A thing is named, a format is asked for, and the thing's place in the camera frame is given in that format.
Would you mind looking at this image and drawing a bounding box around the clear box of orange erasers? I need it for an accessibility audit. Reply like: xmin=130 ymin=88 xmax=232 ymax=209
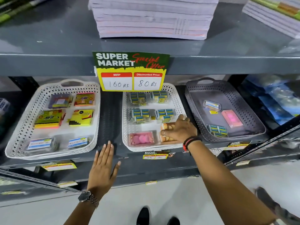
xmin=160 ymin=123 xmax=179 ymax=143

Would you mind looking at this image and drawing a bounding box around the green and yellow offer sign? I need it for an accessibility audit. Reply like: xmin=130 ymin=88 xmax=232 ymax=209
xmin=92 ymin=51 xmax=170 ymax=92

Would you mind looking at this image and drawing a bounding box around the clear box of pink erasers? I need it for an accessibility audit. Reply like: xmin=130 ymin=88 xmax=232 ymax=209
xmin=129 ymin=131 xmax=155 ymax=147

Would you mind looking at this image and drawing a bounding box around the pile of blue plastic packets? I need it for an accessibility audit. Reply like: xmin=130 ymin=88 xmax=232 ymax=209
xmin=242 ymin=75 xmax=300 ymax=126

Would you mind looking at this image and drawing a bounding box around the person's left forearm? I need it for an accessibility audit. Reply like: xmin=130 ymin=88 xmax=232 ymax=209
xmin=63 ymin=199 xmax=100 ymax=225

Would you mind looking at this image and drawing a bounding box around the purple sticky note pack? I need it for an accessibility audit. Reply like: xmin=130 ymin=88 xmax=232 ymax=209
xmin=48 ymin=93 xmax=72 ymax=109

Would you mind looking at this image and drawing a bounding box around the red and black wristband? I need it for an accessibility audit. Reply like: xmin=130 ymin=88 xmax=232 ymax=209
xmin=182 ymin=136 xmax=203 ymax=152

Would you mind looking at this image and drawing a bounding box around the person's left hand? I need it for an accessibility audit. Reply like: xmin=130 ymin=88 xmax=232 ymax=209
xmin=87 ymin=141 xmax=121 ymax=200

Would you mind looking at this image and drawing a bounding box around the small clear eraser pack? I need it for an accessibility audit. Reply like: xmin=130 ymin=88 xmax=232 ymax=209
xmin=203 ymin=100 xmax=222 ymax=111

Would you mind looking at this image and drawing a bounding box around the green and yellow shelf label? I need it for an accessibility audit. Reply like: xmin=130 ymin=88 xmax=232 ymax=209
xmin=40 ymin=160 xmax=77 ymax=172
xmin=226 ymin=141 xmax=251 ymax=151
xmin=143 ymin=151 xmax=170 ymax=160

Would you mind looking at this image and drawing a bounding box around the grey metal shelf rack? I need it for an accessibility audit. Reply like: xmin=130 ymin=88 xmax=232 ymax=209
xmin=0 ymin=2 xmax=300 ymax=192

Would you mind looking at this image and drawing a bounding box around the grey perforated basket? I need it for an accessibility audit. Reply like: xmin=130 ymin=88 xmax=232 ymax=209
xmin=184 ymin=77 xmax=267 ymax=143

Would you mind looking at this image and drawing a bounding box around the stack of white paper reams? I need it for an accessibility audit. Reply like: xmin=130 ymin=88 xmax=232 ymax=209
xmin=88 ymin=0 xmax=220 ymax=41

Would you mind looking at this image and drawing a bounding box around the large white perforated basket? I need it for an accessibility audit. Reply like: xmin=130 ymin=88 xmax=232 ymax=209
xmin=5 ymin=79 xmax=101 ymax=160

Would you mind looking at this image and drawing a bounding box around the clear box with blue label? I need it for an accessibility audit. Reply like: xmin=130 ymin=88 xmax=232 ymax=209
xmin=26 ymin=137 xmax=57 ymax=152
xmin=68 ymin=136 xmax=90 ymax=149

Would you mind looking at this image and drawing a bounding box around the silver metal wristwatch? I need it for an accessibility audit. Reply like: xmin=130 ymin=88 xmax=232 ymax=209
xmin=78 ymin=191 xmax=99 ymax=208

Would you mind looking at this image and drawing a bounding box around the yellow and black sticky note pack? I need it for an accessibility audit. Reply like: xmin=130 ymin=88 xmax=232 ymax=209
xmin=68 ymin=109 xmax=95 ymax=127

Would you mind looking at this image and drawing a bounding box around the orange sticky note pack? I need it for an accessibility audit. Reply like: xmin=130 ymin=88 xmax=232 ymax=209
xmin=74 ymin=92 xmax=95 ymax=107

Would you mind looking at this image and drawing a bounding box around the person's right forearm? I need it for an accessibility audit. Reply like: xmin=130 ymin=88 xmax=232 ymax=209
xmin=187 ymin=140 xmax=277 ymax=225

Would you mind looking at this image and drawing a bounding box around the stack of green-edged notebooks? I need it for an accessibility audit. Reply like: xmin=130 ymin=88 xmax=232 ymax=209
xmin=242 ymin=0 xmax=300 ymax=39

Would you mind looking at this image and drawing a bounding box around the small white perforated basket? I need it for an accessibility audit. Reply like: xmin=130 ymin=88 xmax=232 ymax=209
xmin=122 ymin=83 xmax=187 ymax=152

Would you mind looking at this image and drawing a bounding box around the blue and yellow eraser pack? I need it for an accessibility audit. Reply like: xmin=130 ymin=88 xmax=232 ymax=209
xmin=128 ymin=92 xmax=148 ymax=107
xmin=129 ymin=109 xmax=151 ymax=124
xmin=156 ymin=108 xmax=177 ymax=123
xmin=206 ymin=124 xmax=228 ymax=138
xmin=151 ymin=90 xmax=169 ymax=104

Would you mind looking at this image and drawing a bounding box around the large yellow sticky note pack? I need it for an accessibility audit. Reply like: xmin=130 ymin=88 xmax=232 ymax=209
xmin=34 ymin=109 xmax=66 ymax=129

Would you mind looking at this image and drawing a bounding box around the pink eraser box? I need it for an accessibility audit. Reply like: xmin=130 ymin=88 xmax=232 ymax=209
xmin=221 ymin=109 xmax=244 ymax=129

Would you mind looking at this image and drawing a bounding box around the person's right hand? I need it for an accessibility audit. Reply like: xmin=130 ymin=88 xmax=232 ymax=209
xmin=160 ymin=114 xmax=198 ymax=145

